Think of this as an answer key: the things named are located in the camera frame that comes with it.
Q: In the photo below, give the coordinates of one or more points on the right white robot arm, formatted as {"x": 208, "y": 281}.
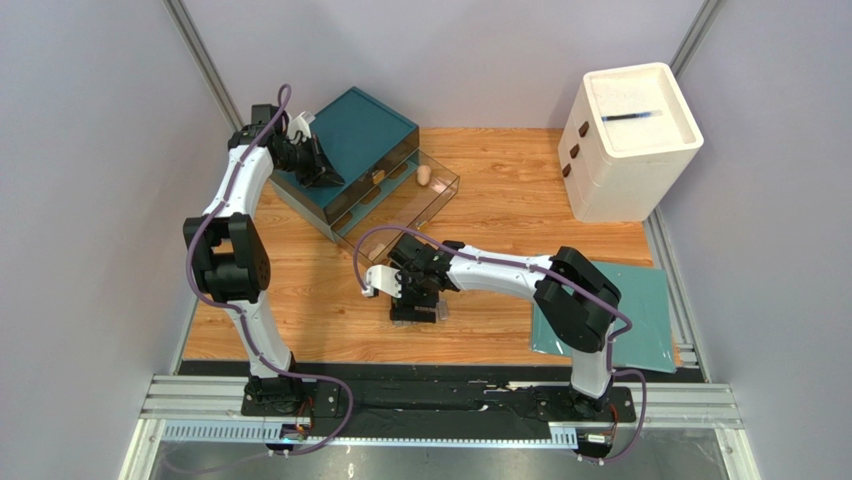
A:
{"x": 578, "y": 301}

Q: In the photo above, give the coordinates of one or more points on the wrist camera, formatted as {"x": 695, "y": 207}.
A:
{"x": 393, "y": 271}
{"x": 264, "y": 114}

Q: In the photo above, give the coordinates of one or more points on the white drawer cabinet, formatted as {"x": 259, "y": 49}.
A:
{"x": 619, "y": 171}

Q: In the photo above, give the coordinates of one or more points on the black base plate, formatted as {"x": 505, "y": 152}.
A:
{"x": 430, "y": 402}

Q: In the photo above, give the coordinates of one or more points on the teal drawer organizer box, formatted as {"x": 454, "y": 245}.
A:
{"x": 365, "y": 140}

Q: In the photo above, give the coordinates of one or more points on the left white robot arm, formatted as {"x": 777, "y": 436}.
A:
{"x": 227, "y": 264}

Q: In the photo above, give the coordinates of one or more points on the eyeshadow palette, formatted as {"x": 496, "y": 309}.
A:
{"x": 442, "y": 311}

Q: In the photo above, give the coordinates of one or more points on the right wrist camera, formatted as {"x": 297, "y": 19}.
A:
{"x": 393, "y": 271}

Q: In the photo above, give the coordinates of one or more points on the clear drawer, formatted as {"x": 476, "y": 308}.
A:
{"x": 397, "y": 200}

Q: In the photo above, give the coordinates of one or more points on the aluminium frame rail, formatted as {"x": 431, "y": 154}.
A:
{"x": 686, "y": 428}

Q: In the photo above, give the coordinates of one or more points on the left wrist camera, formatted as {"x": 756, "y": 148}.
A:
{"x": 264, "y": 114}

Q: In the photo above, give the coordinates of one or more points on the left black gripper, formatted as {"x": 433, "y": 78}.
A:
{"x": 322, "y": 172}

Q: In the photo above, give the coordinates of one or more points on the beige makeup sponge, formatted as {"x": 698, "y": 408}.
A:
{"x": 423, "y": 175}

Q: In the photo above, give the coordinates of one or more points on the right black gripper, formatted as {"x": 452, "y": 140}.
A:
{"x": 415, "y": 300}

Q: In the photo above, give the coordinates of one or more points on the teal mat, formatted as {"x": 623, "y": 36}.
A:
{"x": 644, "y": 299}

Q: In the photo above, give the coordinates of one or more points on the blue pen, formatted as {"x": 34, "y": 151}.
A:
{"x": 631, "y": 116}

